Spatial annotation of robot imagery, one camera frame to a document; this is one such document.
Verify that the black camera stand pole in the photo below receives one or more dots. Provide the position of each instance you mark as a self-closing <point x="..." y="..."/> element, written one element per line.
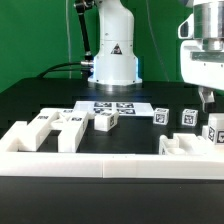
<point x="81" y="6"/>

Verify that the white chair back part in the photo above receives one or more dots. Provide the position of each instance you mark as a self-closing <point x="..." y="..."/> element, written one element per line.
<point x="33" y="134"/>

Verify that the white U-shaped fence frame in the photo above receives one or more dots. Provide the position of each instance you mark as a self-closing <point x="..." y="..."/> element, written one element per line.
<point x="16" y="163"/>

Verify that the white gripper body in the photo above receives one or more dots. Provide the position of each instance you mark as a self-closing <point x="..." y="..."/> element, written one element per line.
<point x="199" y="67"/>

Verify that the white tag sheet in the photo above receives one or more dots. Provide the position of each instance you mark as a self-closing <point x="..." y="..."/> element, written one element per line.
<point x="123" y="108"/>

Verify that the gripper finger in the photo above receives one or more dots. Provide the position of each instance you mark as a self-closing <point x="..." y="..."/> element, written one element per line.
<point x="207" y="98"/>

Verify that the white chair back bar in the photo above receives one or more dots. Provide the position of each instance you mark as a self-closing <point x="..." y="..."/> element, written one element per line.
<point x="72" y="132"/>

